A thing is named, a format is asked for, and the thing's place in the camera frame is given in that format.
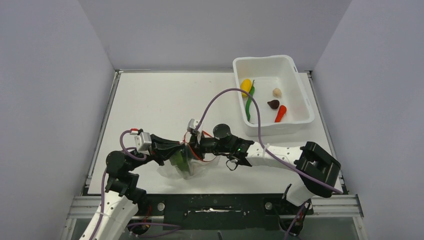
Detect clear orange zip bag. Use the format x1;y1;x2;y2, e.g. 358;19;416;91
156;131;221;180

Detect brown mushroom toy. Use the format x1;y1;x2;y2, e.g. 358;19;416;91
267;99;280;110

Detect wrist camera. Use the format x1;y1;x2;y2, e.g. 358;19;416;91
187;118;203;144
134;132;152;153

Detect white plastic bin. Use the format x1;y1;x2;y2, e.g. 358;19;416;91
232;55;315;137

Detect yellow corn toy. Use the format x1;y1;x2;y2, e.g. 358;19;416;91
240;78;253;93

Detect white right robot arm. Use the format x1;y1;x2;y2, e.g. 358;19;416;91
187;121;341;214

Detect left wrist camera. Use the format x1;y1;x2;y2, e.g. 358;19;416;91
134;132;152;153

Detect orange carrot toy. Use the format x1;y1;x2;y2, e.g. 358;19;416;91
274;105;287;123

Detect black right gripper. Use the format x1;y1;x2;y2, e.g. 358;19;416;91
181;131;231;161

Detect green chili pepper toy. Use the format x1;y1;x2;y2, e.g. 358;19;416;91
245;80;255;122

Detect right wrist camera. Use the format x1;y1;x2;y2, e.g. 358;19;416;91
187;118;203;144

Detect green leafy vegetable toy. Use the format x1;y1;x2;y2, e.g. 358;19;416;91
169;150;192;176

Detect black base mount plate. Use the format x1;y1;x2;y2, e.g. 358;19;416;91
147;193;314;234

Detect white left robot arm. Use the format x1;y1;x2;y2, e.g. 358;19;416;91
80;128;186;240

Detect aluminium table frame rail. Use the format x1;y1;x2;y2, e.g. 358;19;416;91
69;193;364;230

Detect beige garlic bulb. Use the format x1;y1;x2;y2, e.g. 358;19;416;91
272;88;282;98

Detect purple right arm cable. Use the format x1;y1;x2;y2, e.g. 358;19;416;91
195;88;344;196

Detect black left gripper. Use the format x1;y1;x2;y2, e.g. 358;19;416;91
127;134;186;171

